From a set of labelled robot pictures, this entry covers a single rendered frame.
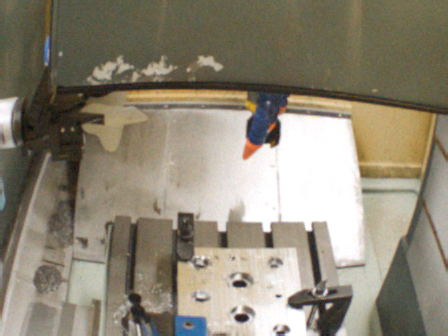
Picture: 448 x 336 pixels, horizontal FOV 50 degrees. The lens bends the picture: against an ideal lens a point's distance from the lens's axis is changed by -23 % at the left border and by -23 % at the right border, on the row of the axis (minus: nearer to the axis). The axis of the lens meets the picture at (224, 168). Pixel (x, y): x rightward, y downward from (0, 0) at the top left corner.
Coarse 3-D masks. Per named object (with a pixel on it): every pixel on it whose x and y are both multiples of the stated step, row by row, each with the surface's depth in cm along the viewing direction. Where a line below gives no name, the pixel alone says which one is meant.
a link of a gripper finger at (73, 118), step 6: (78, 108) 69; (60, 114) 68; (66, 114) 68; (72, 114) 68; (78, 114) 68; (84, 114) 68; (90, 114) 68; (96, 114) 68; (102, 114) 68; (60, 120) 69; (66, 120) 68; (72, 120) 68; (78, 120) 68; (84, 120) 68; (90, 120) 68; (96, 120) 68; (102, 120) 68; (72, 126) 68
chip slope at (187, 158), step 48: (96, 144) 180; (144, 144) 181; (192, 144) 181; (240, 144) 182; (288, 144) 184; (336, 144) 185; (96, 192) 170; (144, 192) 172; (192, 192) 173; (240, 192) 174; (288, 192) 175; (336, 192) 176; (96, 240) 162; (336, 240) 167
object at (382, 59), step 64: (64, 0) 34; (128, 0) 34; (192, 0) 35; (256, 0) 35; (320, 0) 35; (384, 0) 34; (64, 64) 37; (128, 64) 37; (192, 64) 38; (256, 64) 38; (320, 64) 38; (384, 64) 38
